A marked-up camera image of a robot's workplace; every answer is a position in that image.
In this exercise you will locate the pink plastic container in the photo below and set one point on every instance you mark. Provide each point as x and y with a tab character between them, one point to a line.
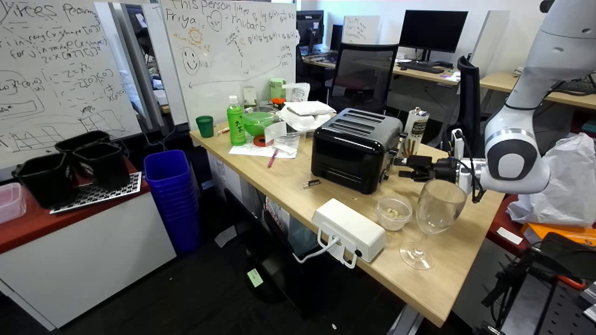
11	201

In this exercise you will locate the green plastic bottle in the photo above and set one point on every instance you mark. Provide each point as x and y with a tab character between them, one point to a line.
235	121

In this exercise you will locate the black four-slot toaster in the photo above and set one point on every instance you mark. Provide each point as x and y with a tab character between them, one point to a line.
354	147

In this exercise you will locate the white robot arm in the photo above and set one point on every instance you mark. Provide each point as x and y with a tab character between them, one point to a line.
563	48

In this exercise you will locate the black computer monitor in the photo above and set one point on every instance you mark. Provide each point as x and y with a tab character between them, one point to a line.
432	29

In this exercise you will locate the small clear plastic bowl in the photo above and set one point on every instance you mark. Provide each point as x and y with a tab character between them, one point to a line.
393	212

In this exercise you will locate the white power strip box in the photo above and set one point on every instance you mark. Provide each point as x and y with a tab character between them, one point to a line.
346	234

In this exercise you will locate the stack of blue bins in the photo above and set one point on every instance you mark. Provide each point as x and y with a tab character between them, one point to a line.
175	193

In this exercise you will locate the left whiteboard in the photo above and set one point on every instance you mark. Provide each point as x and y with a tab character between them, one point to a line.
58	78

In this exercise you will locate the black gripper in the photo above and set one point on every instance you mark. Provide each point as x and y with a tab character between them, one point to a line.
443	167

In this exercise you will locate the dark green cup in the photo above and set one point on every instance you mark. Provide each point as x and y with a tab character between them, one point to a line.
205	124

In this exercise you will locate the black mesh office chair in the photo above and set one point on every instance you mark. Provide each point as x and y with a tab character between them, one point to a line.
361	76

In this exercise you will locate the whiteboard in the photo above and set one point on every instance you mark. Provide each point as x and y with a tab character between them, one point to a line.
58	78
222	46

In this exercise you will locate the white styrofoam container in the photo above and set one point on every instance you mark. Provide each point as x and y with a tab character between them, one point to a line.
306	115

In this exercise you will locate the white plastic bag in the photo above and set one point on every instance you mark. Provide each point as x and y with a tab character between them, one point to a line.
570	193

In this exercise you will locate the black plastic bin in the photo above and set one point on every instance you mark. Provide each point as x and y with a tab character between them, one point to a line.
48	178

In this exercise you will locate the right whiteboard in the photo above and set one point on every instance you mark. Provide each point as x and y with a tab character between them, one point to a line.
222	46

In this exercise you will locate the clear wine glass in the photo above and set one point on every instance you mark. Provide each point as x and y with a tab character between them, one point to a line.
438	206

